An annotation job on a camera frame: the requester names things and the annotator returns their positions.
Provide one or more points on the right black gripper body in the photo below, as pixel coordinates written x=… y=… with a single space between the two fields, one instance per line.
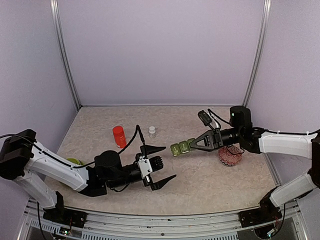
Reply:
x=217 y=138

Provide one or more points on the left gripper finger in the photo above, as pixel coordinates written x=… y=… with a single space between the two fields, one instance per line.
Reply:
x=161 y=183
x=149 y=149

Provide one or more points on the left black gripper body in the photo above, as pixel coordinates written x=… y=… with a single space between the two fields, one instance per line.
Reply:
x=142 y=157

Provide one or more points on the green weekly pill organizer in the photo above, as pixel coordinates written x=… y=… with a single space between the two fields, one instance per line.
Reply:
x=182 y=147

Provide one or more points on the red pill bottle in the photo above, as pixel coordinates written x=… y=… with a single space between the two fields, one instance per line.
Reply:
x=119 y=136

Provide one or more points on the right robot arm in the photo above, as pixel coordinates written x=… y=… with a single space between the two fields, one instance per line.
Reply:
x=259 y=140

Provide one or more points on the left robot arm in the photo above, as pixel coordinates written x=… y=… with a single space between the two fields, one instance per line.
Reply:
x=23 y=158

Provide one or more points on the red patterned oval tin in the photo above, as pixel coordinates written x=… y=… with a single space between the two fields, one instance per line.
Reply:
x=230 y=155

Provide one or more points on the small clear white-capped bottle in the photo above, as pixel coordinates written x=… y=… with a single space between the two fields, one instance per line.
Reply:
x=152 y=131

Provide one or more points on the green bowl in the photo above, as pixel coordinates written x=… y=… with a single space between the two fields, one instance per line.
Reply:
x=75 y=161

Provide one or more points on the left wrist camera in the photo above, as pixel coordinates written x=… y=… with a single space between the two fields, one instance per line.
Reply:
x=156 y=162

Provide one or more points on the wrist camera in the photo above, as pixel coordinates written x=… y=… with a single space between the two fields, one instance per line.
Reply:
x=208 y=120
x=156 y=162

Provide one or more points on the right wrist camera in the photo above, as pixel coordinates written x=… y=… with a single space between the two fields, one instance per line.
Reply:
x=208 y=120

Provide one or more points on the front aluminium rail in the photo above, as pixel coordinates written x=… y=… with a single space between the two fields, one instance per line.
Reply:
x=115 y=226

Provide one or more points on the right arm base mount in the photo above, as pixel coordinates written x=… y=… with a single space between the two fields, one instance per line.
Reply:
x=258 y=216

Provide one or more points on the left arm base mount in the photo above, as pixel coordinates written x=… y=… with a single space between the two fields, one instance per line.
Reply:
x=66 y=216

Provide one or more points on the right aluminium frame post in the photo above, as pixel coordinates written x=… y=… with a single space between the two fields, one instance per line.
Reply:
x=258 y=52

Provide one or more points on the aluminium frame post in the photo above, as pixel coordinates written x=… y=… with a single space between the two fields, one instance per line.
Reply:
x=54 y=6
x=258 y=52

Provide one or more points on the left aluminium frame post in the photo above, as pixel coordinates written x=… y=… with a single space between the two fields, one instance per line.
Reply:
x=54 y=6

